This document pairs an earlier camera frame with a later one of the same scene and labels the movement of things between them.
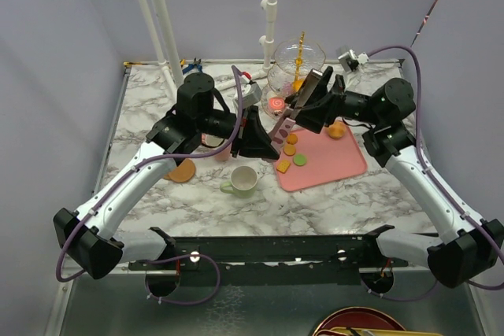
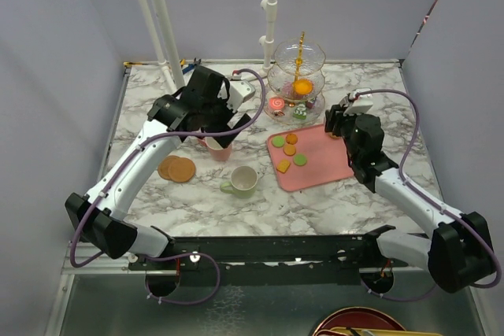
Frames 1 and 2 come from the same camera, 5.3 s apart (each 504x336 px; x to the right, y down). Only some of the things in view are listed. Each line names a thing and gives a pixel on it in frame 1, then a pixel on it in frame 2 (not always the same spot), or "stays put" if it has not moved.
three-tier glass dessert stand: [295, 59] stays put
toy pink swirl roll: [276, 103] stays put
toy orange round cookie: [290, 149] stays put
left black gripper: [252, 138] → [224, 127]
